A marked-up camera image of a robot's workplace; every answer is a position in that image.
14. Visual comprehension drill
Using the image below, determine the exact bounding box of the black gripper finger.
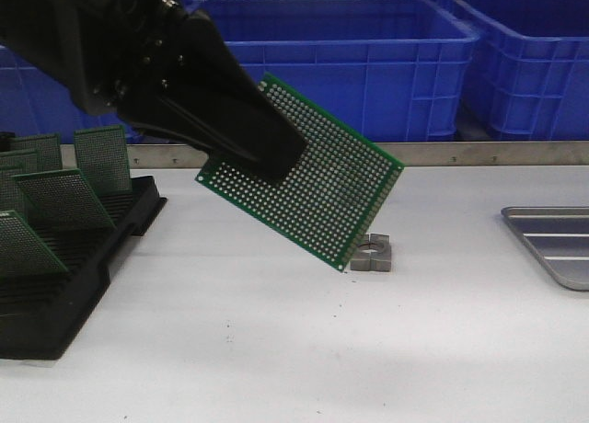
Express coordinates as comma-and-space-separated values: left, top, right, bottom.
156, 11, 307, 180

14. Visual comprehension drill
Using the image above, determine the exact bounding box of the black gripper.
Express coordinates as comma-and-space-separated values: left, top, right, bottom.
0, 0, 272, 180

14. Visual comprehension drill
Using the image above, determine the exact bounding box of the green perfboard front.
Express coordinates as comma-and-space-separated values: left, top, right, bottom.
1, 211, 69, 280

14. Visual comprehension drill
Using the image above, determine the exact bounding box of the green perfboard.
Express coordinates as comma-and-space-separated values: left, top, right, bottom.
9, 133, 63, 173
13, 169, 115, 231
1, 211, 69, 280
74, 125, 133, 196
1, 151, 33, 216
1, 165, 26, 215

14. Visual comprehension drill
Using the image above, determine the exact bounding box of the black slotted board rack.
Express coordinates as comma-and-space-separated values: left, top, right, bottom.
0, 131, 168, 361

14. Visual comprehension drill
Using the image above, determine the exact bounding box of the silver metal tray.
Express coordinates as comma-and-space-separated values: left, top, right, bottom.
501, 206, 588, 292

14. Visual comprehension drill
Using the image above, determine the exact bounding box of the green perfboard rear right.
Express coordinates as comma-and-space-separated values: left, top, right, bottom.
74, 125, 133, 196

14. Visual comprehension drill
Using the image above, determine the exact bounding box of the green perfboard rear left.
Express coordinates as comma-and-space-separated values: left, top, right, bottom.
9, 133, 63, 173

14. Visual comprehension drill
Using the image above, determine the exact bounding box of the left blue plastic crate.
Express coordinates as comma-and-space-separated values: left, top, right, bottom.
1, 47, 143, 143

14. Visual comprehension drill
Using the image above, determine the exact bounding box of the blue plastic crate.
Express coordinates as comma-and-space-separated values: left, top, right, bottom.
1, 47, 143, 143
199, 0, 478, 143
455, 0, 588, 141

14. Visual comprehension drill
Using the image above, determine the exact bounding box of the green perfboard middle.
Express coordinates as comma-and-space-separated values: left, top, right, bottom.
13, 169, 115, 231

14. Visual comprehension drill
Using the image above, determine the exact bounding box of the centre blue plastic crate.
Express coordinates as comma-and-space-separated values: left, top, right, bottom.
199, 0, 478, 143

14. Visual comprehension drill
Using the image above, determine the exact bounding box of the grey metal clamp block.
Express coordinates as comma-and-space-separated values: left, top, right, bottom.
350, 234, 392, 272

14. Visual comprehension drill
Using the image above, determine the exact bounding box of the right blue plastic crate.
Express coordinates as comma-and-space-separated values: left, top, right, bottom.
455, 0, 588, 141

